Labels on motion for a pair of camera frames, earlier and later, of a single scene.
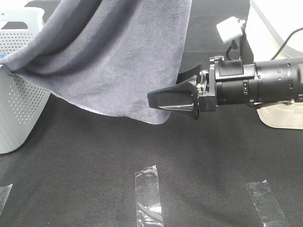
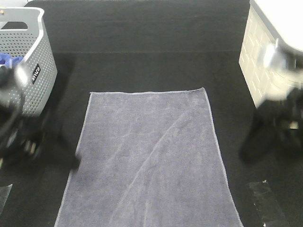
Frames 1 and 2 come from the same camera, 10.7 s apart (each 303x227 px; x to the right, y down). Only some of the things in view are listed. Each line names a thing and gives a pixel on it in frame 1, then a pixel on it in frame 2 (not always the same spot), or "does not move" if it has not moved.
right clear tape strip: x=266 y=205 does not move
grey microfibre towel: x=109 y=54 to x=147 y=159
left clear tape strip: x=4 y=192 does not move
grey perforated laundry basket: x=23 y=104 does not move
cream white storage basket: x=270 y=23 does not move
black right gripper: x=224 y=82 to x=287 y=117
